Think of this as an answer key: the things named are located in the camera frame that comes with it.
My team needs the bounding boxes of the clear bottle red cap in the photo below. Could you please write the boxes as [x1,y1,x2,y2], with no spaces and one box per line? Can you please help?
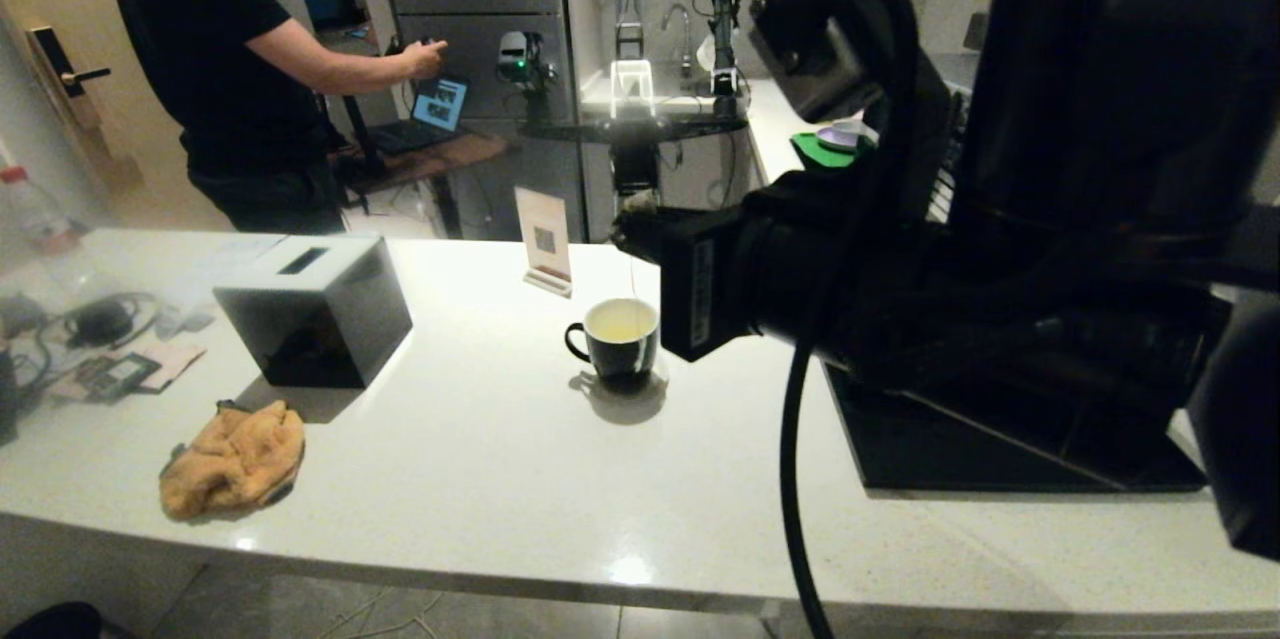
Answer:
[0,166,79,258]

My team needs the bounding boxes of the QR code sign stand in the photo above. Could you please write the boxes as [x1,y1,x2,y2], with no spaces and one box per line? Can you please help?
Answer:
[514,186,574,299]

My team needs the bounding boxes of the black mug white inside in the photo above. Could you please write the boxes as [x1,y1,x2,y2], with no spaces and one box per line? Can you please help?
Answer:
[563,297,660,390]

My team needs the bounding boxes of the robot torso column lit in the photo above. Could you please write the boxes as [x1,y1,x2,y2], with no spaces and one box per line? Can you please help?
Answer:
[608,0,668,220]

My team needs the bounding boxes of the green silicone mat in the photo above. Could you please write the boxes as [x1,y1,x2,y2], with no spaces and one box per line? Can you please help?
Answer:
[792,132,873,170]

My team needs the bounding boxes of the chrome kitchen faucet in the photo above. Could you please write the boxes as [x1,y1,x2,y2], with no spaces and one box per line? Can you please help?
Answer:
[660,3,697,78]

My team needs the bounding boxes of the brown wooden desk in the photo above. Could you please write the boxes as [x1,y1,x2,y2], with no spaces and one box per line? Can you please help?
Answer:
[345,129,511,240]

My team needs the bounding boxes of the open black laptop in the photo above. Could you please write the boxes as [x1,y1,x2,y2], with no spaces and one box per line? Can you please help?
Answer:
[370,76,469,155]

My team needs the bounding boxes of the black rectangular tray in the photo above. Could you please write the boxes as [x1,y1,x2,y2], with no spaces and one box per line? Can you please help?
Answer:
[828,364,1206,495]

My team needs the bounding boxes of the black tissue box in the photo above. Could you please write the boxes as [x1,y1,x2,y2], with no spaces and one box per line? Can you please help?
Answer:
[212,235,413,390]

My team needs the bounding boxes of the orange crumpled cloth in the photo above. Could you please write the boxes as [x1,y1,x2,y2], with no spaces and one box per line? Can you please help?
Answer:
[159,400,306,521]

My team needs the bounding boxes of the person in black shirt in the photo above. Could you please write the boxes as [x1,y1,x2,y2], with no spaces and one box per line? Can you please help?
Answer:
[105,0,449,235]

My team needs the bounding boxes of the pink paper card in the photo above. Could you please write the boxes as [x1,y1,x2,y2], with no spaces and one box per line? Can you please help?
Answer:
[140,344,208,390]

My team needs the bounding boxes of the black door lock handle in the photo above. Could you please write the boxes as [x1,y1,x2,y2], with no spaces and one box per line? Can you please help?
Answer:
[25,24,111,130]

